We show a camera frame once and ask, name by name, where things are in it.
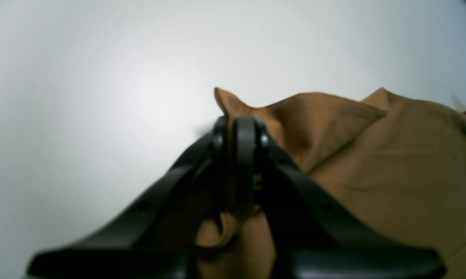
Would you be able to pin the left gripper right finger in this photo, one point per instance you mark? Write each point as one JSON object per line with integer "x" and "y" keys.
{"x": 315, "y": 236}

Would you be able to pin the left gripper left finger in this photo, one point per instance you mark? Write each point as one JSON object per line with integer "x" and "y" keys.
{"x": 147, "y": 221}

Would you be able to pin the brown T-shirt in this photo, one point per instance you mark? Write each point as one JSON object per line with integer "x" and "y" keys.
{"x": 398, "y": 164}

